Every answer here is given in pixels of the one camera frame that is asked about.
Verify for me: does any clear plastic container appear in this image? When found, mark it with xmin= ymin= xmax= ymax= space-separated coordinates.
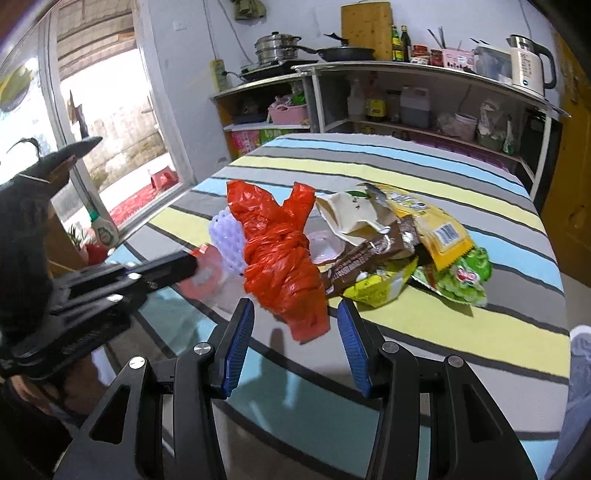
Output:
xmin=302 ymin=217 xmax=347 ymax=266

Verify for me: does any beige paper bag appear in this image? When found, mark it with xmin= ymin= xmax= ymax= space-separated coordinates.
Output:
xmin=315 ymin=190 xmax=393 ymax=247

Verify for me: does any red flower pot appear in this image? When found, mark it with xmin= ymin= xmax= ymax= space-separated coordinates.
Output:
xmin=85 ymin=242 xmax=109 ymax=266

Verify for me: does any black frying pan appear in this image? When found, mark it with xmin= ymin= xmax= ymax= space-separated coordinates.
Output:
xmin=295 ymin=33 xmax=376 ymax=63

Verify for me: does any black induction cooker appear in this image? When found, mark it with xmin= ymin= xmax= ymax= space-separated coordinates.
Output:
xmin=240 ymin=60 xmax=319 ymax=81

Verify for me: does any yellow-label sauce bottle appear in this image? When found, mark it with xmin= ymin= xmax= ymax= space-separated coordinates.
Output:
xmin=366 ymin=88 xmax=387 ymax=123

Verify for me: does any glass window pane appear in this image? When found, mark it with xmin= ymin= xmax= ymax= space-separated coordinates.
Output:
xmin=0 ymin=9 xmax=63 ymax=185

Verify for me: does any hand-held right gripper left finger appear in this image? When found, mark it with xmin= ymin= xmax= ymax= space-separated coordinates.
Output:
xmin=53 ymin=298 xmax=257 ymax=480

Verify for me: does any red plastic stool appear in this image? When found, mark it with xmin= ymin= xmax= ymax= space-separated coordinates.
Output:
xmin=150 ymin=168 xmax=178 ymax=190

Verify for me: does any green hanging cloth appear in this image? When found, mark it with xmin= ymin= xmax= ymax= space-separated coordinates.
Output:
xmin=233 ymin=0 xmax=267 ymax=21

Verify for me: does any grey plastic jerrycan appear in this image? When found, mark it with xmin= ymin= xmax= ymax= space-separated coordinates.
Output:
xmin=399 ymin=85 xmax=432 ymax=127

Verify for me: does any brown snack wrapper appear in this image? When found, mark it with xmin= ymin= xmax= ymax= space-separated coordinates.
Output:
xmin=321 ymin=216 xmax=421 ymax=298

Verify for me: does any white kitchen shelf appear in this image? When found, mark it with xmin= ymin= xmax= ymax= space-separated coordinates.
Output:
xmin=293 ymin=60 xmax=561 ymax=199

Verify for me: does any green-cap squeeze bottle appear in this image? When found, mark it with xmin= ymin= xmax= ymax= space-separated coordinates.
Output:
xmin=89 ymin=210 xmax=120 ymax=245

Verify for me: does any red clear plastic wrapper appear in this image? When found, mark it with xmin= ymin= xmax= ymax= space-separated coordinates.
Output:
xmin=178 ymin=244 xmax=232 ymax=308

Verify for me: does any pink basket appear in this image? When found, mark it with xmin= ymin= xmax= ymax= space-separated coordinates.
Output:
xmin=269 ymin=102 xmax=309 ymax=125

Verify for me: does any wooden door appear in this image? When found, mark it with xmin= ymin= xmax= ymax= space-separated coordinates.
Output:
xmin=538 ymin=28 xmax=591 ymax=296

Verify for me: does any green snack packet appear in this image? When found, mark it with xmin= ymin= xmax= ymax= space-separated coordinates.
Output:
xmin=411 ymin=247 xmax=492 ymax=309

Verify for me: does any stainless steamer pot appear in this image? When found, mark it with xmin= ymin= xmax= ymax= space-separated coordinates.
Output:
xmin=254 ymin=31 xmax=303 ymax=65

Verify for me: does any pink storage box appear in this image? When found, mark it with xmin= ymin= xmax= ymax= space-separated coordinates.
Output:
xmin=402 ymin=130 xmax=517 ymax=175

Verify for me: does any white electric kettle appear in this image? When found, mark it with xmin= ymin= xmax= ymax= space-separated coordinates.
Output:
xmin=508 ymin=34 xmax=557 ymax=97

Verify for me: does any yellow-green snack packet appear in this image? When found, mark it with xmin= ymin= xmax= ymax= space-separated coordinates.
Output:
xmin=342 ymin=258 xmax=419 ymax=308

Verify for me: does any striped blanket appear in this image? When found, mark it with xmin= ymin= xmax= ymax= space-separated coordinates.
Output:
xmin=92 ymin=133 xmax=571 ymax=480

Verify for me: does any white plastic tub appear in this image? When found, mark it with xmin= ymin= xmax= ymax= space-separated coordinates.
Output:
xmin=455 ymin=112 xmax=477 ymax=140

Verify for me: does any colourful printed carton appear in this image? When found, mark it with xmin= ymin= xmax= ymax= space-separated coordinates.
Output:
xmin=229 ymin=129 xmax=282 ymax=160

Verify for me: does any white crumpled plastic bag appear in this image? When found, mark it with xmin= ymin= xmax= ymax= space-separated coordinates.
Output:
xmin=478 ymin=99 xmax=504 ymax=139

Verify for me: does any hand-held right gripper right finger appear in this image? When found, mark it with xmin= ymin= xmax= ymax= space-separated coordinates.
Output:
xmin=336 ymin=299 xmax=539 ymax=480

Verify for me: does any yellow power strip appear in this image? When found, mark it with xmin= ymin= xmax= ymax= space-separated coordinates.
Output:
xmin=210 ymin=59 xmax=229 ymax=93

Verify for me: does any red plastic bag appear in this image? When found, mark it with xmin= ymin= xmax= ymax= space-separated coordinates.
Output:
xmin=226 ymin=180 xmax=332 ymax=344

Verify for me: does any wooden cutting board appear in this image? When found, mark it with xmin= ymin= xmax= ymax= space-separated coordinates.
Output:
xmin=341 ymin=2 xmax=393 ymax=61

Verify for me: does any clear water pitcher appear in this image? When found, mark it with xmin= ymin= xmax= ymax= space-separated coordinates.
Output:
xmin=473 ymin=44 xmax=513 ymax=79

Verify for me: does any yellow snack packet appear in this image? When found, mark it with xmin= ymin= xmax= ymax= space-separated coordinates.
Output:
xmin=365 ymin=182 xmax=476 ymax=271

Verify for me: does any person's grey trouser leg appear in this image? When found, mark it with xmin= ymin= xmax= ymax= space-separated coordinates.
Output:
xmin=545 ymin=325 xmax=591 ymax=480

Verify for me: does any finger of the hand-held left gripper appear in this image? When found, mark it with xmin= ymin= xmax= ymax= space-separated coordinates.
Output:
xmin=48 ymin=251 xmax=201 ymax=306
xmin=4 ymin=296 xmax=149 ymax=371

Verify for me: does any pink utensil holder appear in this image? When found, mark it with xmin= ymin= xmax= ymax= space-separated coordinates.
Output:
xmin=442 ymin=46 xmax=476 ymax=70

